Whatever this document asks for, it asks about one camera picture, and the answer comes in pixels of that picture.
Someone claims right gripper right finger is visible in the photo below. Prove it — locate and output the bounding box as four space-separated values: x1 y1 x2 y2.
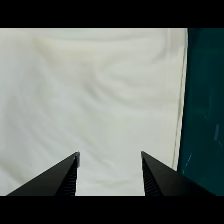
140 150 214 197

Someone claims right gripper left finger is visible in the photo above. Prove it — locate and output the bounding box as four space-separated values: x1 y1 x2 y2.
7 151 81 197

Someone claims white garment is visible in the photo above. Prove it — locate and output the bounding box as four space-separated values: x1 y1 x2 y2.
0 27 189 197

